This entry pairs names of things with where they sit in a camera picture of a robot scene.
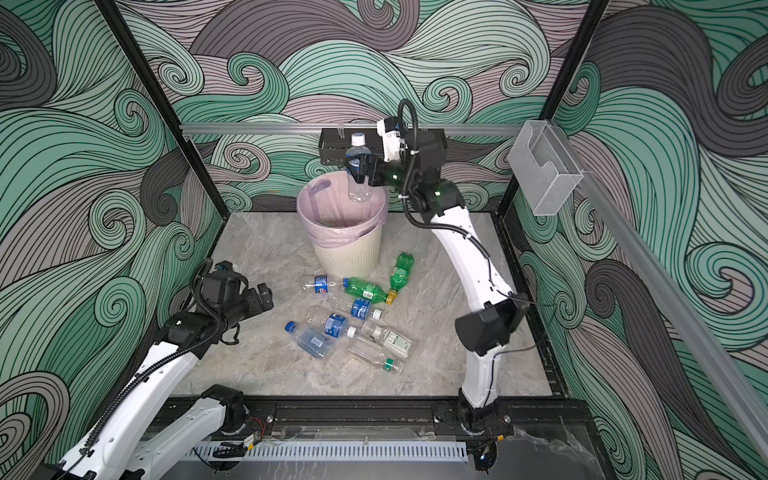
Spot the clear plastic wall box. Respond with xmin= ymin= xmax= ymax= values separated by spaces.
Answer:
xmin=507 ymin=120 xmax=583 ymax=217

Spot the green bottle left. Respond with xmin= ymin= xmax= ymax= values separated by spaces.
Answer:
xmin=342 ymin=277 xmax=388 ymax=303

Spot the cream waste bin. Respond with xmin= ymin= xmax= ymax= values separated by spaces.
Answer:
xmin=314 ymin=225 xmax=383 ymax=278

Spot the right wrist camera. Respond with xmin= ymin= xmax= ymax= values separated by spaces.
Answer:
xmin=376 ymin=117 xmax=403 ymax=162

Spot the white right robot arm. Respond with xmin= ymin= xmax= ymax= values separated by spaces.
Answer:
xmin=351 ymin=99 xmax=530 ymax=435

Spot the black corner frame post left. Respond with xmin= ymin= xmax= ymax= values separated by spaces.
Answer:
xmin=94 ymin=0 xmax=230 ymax=220

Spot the aluminium right rail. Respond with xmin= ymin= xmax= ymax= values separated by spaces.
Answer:
xmin=545 ymin=121 xmax=767 ymax=460

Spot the white slotted cable duct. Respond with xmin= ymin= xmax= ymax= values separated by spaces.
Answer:
xmin=179 ymin=440 xmax=469 ymax=463

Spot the black corner frame post right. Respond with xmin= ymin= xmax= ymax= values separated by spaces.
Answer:
xmin=498 ymin=1 xmax=609 ymax=217

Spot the clear bottle blue label top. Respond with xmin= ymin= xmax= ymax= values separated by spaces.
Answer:
xmin=302 ymin=274 xmax=347 ymax=295

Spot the black corner frame post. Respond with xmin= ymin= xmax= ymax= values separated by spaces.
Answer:
xmin=94 ymin=0 xmax=230 ymax=220
xmin=498 ymin=1 xmax=609 ymax=217

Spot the green bottle upright middle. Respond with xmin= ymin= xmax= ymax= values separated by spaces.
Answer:
xmin=385 ymin=252 xmax=414 ymax=305

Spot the aluminium back rail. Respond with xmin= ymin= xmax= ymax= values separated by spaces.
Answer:
xmin=180 ymin=122 xmax=522 ymax=137

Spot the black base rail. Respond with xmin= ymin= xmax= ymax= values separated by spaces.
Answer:
xmin=161 ymin=394 xmax=577 ymax=439

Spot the clear bottle green cap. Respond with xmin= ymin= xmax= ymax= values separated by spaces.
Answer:
xmin=349 ymin=337 xmax=404 ymax=374

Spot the black wall tray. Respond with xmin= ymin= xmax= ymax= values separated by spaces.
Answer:
xmin=318 ymin=128 xmax=448 ymax=166

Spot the aluminium rail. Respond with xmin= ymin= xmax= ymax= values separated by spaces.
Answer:
xmin=545 ymin=121 xmax=767 ymax=460
xmin=180 ymin=122 xmax=522 ymax=137

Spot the clear bottle blue cap short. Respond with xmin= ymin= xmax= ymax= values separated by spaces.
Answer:
xmin=285 ymin=321 xmax=334 ymax=359

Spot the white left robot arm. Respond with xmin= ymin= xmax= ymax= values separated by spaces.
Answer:
xmin=53 ymin=258 xmax=274 ymax=479

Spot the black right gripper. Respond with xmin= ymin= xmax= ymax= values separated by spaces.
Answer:
xmin=352 ymin=151 xmax=430 ymax=195

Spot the pink bin liner bag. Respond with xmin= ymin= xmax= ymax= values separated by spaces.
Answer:
xmin=296 ymin=171 xmax=389 ymax=249

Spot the clear bottle white green label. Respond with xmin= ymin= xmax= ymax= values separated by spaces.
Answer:
xmin=361 ymin=321 xmax=416 ymax=359

